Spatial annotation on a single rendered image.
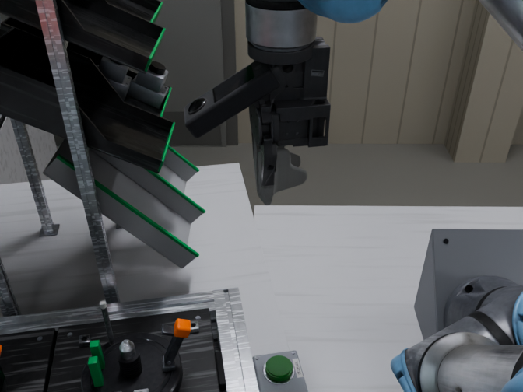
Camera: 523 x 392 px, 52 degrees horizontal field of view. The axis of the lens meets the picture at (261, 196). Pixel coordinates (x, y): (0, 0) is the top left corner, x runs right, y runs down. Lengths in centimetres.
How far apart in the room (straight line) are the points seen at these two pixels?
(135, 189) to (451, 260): 57
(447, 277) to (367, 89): 236
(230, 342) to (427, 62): 259
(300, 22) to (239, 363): 52
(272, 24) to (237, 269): 68
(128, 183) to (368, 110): 244
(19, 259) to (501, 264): 96
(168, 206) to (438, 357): 56
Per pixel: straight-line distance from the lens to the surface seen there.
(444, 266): 96
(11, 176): 201
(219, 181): 140
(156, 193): 101
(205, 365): 83
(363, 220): 128
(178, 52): 308
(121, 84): 98
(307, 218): 127
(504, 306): 79
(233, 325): 90
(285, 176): 65
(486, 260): 99
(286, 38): 56
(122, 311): 94
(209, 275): 112
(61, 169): 87
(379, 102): 328
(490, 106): 323
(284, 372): 82
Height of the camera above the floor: 162
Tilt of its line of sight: 35 degrees down
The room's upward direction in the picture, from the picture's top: straight up
